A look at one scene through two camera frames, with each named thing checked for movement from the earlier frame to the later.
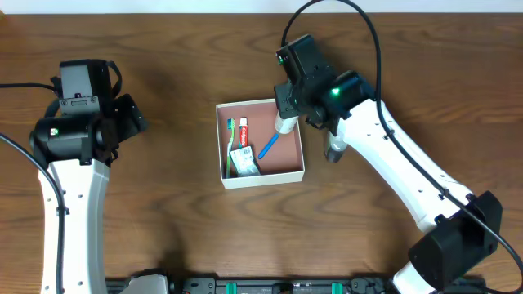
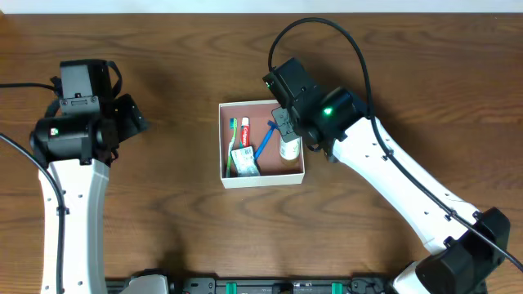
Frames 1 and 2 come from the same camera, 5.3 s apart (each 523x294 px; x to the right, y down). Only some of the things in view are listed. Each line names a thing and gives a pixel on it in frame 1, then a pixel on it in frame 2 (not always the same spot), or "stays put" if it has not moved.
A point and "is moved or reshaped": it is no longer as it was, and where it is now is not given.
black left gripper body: x=131 y=115 stays put
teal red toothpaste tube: x=243 y=133 stays put
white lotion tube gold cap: x=285 y=125 is moved or reshaped
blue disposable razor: x=269 y=145 to x=273 y=126
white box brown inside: x=279 y=156 stays put
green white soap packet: x=244 y=161 stays put
